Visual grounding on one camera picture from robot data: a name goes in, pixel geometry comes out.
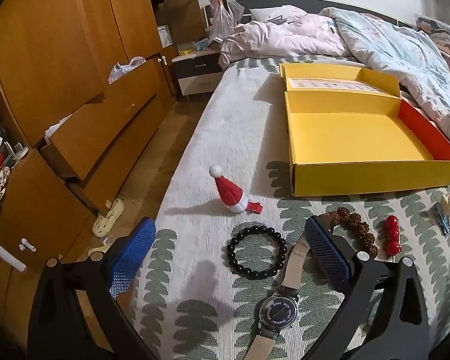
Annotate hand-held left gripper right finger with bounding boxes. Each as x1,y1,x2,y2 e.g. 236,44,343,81
304,215,432,360

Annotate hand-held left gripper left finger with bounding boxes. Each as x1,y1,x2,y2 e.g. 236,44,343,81
27,217,158,360

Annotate brown seed bead bracelet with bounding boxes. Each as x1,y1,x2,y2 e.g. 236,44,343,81
328,207,379,259

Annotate red knobbly toy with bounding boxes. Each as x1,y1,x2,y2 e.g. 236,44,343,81
382,215,402,256

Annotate silver wristwatch with leather strap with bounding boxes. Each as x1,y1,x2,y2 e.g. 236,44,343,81
244,214,332,360

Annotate black bead bracelet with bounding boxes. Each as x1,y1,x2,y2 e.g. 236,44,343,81
226,225,287,280

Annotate red santa hat hair clip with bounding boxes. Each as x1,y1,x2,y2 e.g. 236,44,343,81
209,165,265,215

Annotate yellow cardboard box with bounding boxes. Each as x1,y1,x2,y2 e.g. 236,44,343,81
278,62,450,197

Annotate cream slipper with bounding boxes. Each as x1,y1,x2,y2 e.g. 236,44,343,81
87,243,118,262
92,199,125,238

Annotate blue hair clips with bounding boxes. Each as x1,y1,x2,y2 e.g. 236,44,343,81
433,202,450,235

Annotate open wooden drawer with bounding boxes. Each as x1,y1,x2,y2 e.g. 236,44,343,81
39,92,164,181

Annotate white tube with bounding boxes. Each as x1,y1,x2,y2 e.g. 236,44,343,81
0,230,28,273

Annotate leaf print bed sheet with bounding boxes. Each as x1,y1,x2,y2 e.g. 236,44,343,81
129,56,450,360

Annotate white plastic bag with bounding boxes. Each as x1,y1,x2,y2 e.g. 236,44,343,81
108,56,147,84

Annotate white and dark nightstand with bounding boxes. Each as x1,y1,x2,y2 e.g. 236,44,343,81
171,43,224,97

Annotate light blue quilt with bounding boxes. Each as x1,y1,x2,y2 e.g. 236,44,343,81
319,7,450,141

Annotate pink quilt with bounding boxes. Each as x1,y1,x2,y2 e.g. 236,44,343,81
219,5,355,67

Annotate wooden wardrobe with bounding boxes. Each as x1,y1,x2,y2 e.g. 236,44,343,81
0,0,207,218

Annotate patterned pillow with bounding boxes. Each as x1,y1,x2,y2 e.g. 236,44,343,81
415,15,450,60

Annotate clear plastic bag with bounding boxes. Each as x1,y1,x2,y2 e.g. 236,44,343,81
209,0,244,43

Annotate dark bed headboard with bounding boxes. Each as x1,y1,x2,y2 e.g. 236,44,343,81
232,0,417,28

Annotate wooden cabinet with white handle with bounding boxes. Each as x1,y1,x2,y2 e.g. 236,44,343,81
0,149,98,346

